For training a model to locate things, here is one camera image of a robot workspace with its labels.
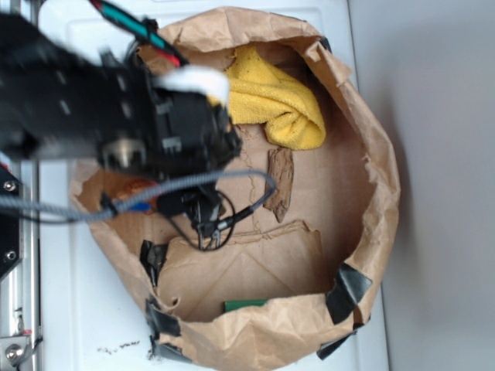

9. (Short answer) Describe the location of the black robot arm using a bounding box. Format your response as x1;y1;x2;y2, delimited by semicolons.
1;1;242;250

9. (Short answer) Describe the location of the brown bark piece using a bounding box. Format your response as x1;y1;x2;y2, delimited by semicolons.
263;148;295;223

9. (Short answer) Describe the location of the aluminium frame rail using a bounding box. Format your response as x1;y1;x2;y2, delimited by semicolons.
0;0;44;371

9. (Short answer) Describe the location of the orange spiral sea shell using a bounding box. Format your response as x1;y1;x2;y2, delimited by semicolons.
114;179;158;200

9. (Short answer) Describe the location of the green block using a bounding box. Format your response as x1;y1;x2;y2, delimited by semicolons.
224;299;268;312

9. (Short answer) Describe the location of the brown paper bag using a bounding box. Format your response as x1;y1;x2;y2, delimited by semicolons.
90;6;401;370

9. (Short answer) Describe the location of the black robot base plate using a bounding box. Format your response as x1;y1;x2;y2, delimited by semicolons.
0;164;22;281

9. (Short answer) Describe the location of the red green ribbon cable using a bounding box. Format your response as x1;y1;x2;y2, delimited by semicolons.
87;0;190;67

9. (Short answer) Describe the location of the yellow cloth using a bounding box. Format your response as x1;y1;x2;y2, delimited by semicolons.
224;44;326;151

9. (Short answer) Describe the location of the grey braided cable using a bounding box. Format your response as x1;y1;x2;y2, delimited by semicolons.
0;169;278;224

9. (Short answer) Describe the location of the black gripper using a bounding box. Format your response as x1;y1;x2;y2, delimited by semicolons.
98;65;241;247

